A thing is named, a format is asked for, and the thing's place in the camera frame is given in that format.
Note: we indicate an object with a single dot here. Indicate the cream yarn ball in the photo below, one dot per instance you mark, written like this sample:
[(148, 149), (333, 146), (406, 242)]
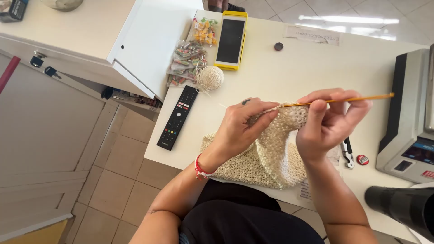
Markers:
[(211, 78)]

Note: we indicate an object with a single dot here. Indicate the black and silver corkscrew opener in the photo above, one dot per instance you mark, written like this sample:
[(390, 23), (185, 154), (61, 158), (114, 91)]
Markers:
[(347, 153)]

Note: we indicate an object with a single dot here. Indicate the red bottle cap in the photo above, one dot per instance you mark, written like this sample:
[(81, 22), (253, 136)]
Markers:
[(362, 159)]

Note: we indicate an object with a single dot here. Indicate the grey bowl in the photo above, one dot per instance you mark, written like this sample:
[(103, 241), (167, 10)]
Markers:
[(62, 4)]

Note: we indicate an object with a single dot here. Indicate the printed paper sheet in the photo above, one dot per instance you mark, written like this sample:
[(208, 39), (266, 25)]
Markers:
[(305, 191)]

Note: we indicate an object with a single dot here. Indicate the shelf with small items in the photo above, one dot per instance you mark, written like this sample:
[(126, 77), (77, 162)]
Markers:
[(135, 99)]

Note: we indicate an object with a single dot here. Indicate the dark bottle cap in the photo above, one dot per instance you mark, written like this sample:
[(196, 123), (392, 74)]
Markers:
[(278, 46)]

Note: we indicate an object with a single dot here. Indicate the grey weighing scale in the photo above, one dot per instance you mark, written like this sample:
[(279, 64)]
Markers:
[(410, 118)]

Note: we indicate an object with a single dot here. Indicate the black bottle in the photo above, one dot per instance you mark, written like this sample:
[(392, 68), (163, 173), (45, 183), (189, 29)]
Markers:
[(403, 206)]

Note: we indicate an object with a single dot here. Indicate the person's left hand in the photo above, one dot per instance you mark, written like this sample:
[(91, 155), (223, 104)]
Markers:
[(237, 130)]

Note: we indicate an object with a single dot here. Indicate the yellow card payment terminal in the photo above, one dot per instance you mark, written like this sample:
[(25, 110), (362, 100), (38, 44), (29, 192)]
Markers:
[(231, 40)]

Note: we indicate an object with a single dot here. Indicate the bag of yellow candies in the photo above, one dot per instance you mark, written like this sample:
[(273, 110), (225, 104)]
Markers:
[(204, 32)]

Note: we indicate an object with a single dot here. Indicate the cream crocheted fabric piece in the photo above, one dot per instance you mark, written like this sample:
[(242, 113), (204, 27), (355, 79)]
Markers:
[(268, 152)]

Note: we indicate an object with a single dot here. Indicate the golden crochet hook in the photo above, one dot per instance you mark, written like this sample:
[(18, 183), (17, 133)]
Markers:
[(342, 99)]

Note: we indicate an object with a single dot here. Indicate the person's black clothing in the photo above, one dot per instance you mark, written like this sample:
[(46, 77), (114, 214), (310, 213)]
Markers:
[(244, 217)]

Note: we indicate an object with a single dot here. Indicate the bag of green wrapped candies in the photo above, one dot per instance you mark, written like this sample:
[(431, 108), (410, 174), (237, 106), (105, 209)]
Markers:
[(186, 62)]

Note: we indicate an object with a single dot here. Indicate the white cabinet counter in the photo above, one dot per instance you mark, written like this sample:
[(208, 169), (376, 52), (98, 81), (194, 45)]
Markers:
[(101, 37)]

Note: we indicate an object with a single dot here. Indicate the taped paper note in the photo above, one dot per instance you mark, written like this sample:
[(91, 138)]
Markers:
[(313, 35)]

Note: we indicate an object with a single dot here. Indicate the black key in lock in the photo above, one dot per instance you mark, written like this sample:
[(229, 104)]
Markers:
[(51, 71), (36, 60)]

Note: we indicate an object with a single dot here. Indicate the person's right hand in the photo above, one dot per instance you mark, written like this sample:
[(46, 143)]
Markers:
[(325, 125)]

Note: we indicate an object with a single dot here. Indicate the dark box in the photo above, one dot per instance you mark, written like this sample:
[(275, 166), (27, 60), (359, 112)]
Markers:
[(13, 10)]

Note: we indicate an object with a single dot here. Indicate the black remote control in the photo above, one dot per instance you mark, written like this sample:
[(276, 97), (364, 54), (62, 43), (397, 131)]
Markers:
[(178, 117)]

